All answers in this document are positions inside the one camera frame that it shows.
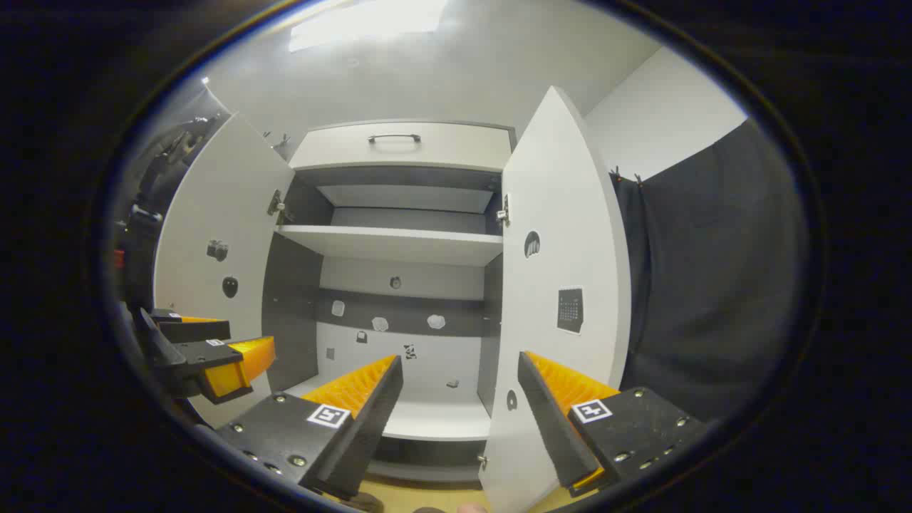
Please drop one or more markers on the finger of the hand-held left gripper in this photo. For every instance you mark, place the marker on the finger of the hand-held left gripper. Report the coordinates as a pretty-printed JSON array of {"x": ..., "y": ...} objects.
[
  {"x": 203, "y": 354},
  {"x": 192, "y": 330}
]

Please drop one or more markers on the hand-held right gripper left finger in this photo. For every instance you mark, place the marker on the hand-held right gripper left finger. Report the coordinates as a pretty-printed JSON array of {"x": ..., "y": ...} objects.
[{"x": 370, "y": 420}]

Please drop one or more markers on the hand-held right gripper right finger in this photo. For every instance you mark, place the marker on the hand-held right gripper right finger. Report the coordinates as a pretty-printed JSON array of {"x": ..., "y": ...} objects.
[{"x": 552, "y": 420}]

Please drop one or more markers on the white shoe cabinet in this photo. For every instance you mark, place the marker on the white shoe cabinet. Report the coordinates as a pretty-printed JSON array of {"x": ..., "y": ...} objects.
[{"x": 427, "y": 417}]

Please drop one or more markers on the white cabinet door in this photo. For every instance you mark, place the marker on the white cabinet door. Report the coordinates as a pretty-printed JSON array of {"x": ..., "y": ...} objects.
[
  {"x": 221, "y": 206},
  {"x": 563, "y": 192}
]

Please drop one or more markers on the white cabinet shelf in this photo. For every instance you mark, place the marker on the white cabinet shelf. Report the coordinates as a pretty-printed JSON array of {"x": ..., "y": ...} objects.
[{"x": 392, "y": 246}]

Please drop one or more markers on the white cabinet drawer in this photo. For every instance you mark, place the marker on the white cabinet drawer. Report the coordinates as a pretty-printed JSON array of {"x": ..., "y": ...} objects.
[{"x": 456, "y": 149}]

